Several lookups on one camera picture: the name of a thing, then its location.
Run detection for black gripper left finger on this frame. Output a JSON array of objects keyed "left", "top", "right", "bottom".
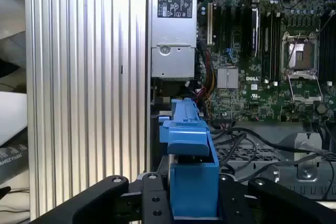
[{"left": 30, "top": 173, "right": 172, "bottom": 224}]

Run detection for black disk wire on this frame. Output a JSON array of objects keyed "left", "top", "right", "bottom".
[{"left": 209, "top": 126, "right": 336, "bottom": 175}]

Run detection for white grey room furniture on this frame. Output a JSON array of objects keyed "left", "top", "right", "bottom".
[{"left": 0, "top": 0, "right": 27, "bottom": 146}]

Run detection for CPU socket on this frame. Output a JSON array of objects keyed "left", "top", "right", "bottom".
[{"left": 280, "top": 31, "right": 320, "bottom": 73}]

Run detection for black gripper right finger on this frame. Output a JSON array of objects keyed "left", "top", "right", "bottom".
[{"left": 219, "top": 173, "right": 336, "bottom": 224}]

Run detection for green Dell motherboard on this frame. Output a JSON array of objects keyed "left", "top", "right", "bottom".
[{"left": 197, "top": 0, "right": 336, "bottom": 125}]

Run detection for black open PC case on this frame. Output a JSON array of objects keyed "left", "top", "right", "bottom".
[{"left": 149, "top": 0, "right": 336, "bottom": 202}]

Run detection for silver power supply unit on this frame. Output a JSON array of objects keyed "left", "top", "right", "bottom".
[{"left": 151, "top": 0, "right": 198, "bottom": 78}]

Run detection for metal socket cover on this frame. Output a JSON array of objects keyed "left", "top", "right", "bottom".
[{"left": 287, "top": 71, "right": 324, "bottom": 103}]

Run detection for black RAM slots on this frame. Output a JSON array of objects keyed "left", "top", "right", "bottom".
[{"left": 261, "top": 11, "right": 281, "bottom": 83}]

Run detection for perforated metal disk bay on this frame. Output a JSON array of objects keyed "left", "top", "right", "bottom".
[{"left": 217, "top": 132, "right": 336, "bottom": 200}]

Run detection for white expansion slot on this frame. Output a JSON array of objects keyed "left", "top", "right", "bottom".
[{"left": 206, "top": 2, "right": 214, "bottom": 46}]

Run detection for black hose with white print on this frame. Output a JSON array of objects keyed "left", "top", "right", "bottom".
[{"left": 0, "top": 140, "right": 30, "bottom": 186}]

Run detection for silver chipset heatsink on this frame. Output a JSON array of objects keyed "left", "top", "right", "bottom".
[{"left": 217, "top": 67, "right": 240, "bottom": 90}]

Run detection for thin wire locking lever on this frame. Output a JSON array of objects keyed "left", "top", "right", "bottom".
[{"left": 287, "top": 33, "right": 302, "bottom": 68}]

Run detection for coloured power wire bundle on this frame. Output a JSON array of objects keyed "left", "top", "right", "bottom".
[{"left": 197, "top": 48, "right": 219, "bottom": 105}]

